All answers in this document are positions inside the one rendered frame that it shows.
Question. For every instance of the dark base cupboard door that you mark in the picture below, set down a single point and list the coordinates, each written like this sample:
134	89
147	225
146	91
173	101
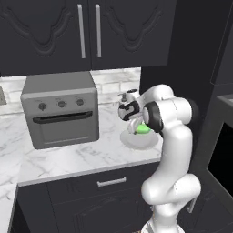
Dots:
103	217

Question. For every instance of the white round plate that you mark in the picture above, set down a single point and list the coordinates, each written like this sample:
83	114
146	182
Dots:
142	141

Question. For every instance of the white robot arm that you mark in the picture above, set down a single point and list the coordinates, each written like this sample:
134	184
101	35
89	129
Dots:
173	142

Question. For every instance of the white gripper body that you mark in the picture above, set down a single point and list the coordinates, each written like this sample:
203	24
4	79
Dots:
133	126

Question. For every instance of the grey microwave oven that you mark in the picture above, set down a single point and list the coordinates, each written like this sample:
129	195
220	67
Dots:
57	83

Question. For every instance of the dark wall cupboard door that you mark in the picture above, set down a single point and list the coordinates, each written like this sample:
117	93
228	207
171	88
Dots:
39	33
136	30

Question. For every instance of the dark drawer front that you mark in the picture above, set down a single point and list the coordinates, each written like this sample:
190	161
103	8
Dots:
82	188

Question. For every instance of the grey wall socket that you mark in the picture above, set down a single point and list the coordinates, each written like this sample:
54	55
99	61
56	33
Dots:
2	96

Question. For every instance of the dark microwave knob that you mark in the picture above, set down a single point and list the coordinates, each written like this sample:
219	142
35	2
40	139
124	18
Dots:
62	104
42	106
80	102

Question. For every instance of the green round food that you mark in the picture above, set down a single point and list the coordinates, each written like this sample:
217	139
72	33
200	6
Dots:
143	129

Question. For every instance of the grey microwave door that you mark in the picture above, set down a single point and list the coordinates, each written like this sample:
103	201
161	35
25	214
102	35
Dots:
65	132

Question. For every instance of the dark tall cupboard unit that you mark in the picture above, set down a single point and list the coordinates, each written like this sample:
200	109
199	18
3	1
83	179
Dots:
200	45

